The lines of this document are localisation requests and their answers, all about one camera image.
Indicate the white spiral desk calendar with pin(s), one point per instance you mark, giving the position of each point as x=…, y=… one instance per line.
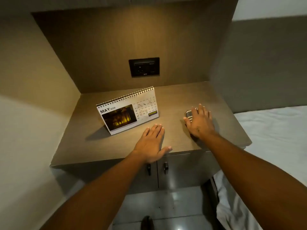
x=124, y=112

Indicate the white bed sheet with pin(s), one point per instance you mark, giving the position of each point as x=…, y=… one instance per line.
x=275, y=141

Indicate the striped wiping cloth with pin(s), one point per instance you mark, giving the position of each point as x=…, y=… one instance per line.
x=189, y=114

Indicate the person's right forearm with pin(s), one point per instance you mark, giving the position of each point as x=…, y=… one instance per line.
x=254, y=179

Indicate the person's left forearm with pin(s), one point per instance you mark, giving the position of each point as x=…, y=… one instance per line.
x=100, y=194

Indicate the black wall socket panel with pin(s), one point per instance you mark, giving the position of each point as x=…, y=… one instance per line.
x=144, y=67

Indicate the person's left hand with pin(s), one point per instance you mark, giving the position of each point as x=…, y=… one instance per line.
x=150, y=144

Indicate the grey headboard panel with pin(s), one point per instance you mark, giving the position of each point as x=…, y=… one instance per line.
x=263, y=64

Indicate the person's right hand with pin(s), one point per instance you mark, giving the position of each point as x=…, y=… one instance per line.
x=200, y=124

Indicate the person's dark shoe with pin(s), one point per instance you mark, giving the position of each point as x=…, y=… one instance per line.
x=146, y=223

